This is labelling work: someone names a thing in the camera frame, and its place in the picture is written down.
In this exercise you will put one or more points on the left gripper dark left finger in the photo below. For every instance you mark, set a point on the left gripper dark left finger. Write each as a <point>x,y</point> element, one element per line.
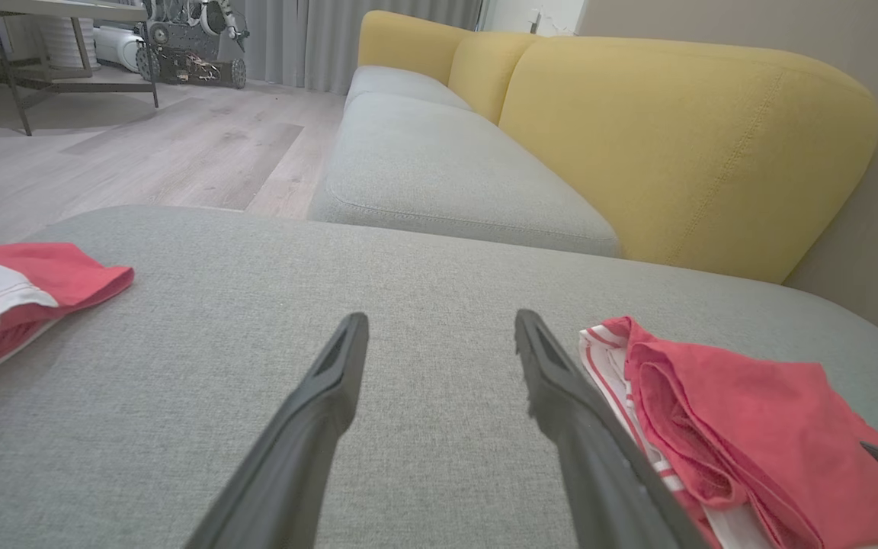
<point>294,457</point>

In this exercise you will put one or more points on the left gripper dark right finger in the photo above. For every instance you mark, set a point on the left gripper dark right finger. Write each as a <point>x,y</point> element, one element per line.
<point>599,473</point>

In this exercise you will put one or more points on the red and white jersey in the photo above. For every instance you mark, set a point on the red and white jersey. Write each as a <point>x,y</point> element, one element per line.
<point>759,427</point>

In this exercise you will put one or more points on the red shorts with white stripe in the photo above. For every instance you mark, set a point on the red shorts with white stripe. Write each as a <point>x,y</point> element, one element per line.
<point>58,274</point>

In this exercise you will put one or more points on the wide grey sofa ottoman cushion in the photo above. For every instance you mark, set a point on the wide grey sofa ottoman cushion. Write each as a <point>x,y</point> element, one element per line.
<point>424,274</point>

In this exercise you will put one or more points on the grey sofa seat cushion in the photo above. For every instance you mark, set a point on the grey sofa seat cushion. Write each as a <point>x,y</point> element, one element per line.
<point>439,168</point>
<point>401,84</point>

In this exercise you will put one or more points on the large yellow sofa back cushion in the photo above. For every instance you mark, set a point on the large yellow sofa back cushion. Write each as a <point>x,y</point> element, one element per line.
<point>675,152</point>

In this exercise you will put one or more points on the narrow yellow sofa back cushion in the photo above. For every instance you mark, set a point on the narrow yellow sofa back cushion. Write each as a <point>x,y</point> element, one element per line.
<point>488,72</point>

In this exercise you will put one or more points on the wheeled robot with white arms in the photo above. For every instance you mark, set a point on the wheeled robot with white arms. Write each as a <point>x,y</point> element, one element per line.
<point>195,53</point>

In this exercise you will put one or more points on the grey curtain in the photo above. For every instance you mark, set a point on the grey curtain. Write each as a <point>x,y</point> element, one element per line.
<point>363,38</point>

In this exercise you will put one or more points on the white cylinder appliance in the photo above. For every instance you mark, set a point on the white cylinder appliance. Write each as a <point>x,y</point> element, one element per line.
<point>115,47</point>

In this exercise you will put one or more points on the white ribbed bin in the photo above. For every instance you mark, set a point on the white ribbed bin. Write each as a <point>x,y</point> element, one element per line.
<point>65,42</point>

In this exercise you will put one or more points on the grey table with black legs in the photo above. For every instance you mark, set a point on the grey table with black legs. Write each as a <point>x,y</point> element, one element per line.
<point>65,8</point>

